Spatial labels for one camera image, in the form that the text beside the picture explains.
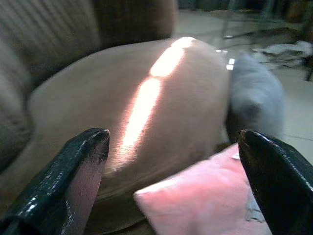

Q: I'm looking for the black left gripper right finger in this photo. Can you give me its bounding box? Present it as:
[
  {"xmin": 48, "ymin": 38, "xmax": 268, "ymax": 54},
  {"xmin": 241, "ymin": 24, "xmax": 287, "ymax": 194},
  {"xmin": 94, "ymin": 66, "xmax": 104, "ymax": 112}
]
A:
[{"xmin": 238, "ymin": 129, "xmax": 313, "ymax": 235}]

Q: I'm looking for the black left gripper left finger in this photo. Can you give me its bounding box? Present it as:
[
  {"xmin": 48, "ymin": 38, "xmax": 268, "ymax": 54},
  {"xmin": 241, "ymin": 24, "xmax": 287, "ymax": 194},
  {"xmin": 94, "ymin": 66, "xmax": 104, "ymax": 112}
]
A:
[{"xmin": 0, "ymin": 128, "xmax": 111, "ymax": 235}]

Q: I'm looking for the pink square pillow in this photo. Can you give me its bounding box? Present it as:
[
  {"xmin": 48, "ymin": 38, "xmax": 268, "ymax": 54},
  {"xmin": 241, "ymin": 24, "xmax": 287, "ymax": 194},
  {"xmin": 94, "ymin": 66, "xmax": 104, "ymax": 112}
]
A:
[{"xmin": 133, "ymin": 143, "xmax": 273, "ymax": 235}]

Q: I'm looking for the beige fabric sofa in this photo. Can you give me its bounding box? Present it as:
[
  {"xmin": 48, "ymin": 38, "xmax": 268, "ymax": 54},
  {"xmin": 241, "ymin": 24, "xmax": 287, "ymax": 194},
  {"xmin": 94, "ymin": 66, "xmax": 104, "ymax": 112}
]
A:
[{"xmin": 0, "ymin": 0, "xmax": 230, "ymax": 235}]

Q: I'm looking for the white cloth on floor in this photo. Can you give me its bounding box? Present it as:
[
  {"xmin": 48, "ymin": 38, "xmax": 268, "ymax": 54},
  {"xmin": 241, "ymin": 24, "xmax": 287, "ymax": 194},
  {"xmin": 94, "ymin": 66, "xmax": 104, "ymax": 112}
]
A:
[{"xmin": 259, "ymin": 40, "xmax": 313, "ymax": 62}]

